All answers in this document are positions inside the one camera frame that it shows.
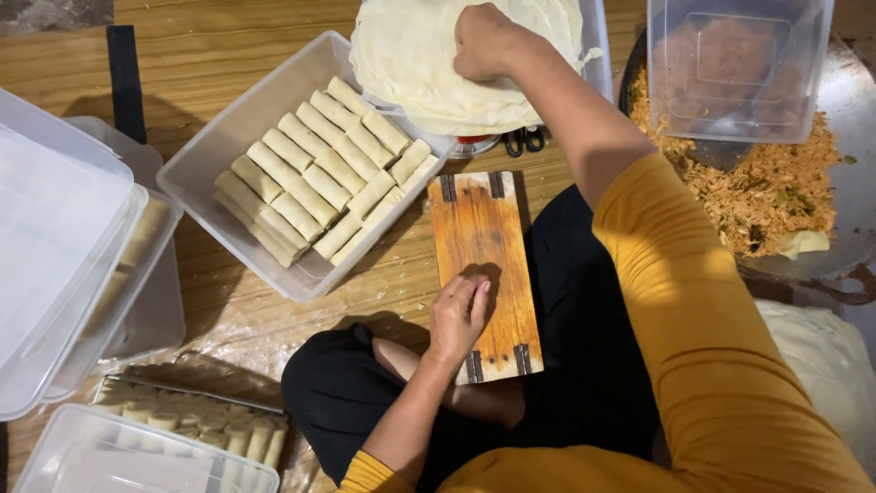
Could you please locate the person's left hand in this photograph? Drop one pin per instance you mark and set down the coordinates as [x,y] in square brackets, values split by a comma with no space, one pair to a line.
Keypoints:
[455,322]

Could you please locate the person's right hand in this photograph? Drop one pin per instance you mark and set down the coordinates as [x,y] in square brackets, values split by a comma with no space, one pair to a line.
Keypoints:
[493,41]

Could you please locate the person's left fingers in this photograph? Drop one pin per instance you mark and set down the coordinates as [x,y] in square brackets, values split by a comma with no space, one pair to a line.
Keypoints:
[477,296]

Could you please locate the person's right fingers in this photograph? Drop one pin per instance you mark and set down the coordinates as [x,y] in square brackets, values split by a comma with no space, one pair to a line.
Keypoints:
[469,65]

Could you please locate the stack of pale round wrappers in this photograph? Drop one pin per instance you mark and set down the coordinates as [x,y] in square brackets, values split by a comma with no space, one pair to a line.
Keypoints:
[410,61]

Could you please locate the wooden rolling board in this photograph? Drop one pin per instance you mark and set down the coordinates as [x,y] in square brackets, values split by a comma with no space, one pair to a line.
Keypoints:
[482,233]

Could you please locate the small metal bowl red lid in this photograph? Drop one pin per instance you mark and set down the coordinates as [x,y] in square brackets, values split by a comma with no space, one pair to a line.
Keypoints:
[473,146]

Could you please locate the person's black trousers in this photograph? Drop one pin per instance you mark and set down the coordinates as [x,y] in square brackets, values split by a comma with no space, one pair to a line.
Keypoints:
[582,328]

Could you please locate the clear plastic wrapper container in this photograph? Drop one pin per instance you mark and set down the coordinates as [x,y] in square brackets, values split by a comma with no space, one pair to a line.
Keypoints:
[597,48]

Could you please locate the rows of rolled spring rolls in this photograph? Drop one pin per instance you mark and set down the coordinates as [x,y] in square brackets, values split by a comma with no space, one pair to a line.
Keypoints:
[321,171]

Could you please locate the person's yellow shirt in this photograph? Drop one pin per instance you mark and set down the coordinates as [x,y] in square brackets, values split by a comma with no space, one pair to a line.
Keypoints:
[691,342]

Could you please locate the clear plastic rectangular container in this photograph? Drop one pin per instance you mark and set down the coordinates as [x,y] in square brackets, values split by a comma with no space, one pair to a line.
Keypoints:
[226,144]

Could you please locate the clear square plastic tub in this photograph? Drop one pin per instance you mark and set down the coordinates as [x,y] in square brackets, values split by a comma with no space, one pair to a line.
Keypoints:
[739,68]

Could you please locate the metal tray of spring rolls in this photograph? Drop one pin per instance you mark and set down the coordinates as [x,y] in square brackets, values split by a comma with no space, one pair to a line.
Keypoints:
[205,418]

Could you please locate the heap of shredded filling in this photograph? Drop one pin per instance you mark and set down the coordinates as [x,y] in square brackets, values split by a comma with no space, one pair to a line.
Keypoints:
[766,192]

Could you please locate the pale wrapper scrap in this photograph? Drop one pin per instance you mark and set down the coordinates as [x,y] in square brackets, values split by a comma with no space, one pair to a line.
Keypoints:
[804,244]

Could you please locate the black tape strip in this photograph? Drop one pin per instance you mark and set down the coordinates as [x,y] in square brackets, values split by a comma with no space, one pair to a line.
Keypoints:
[126,82]

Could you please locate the white cloth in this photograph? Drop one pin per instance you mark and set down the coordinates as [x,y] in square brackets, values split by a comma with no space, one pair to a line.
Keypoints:
[828,370]

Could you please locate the clear plastic lid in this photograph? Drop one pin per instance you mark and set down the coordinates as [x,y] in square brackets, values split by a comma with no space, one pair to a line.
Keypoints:
[130,455]

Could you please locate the large metal wok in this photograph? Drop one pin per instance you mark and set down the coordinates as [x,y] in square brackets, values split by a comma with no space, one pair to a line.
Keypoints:
[855,171]

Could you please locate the stack of clear plastic boxes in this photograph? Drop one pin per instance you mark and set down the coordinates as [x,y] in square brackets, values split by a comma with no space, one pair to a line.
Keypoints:
[61,253]

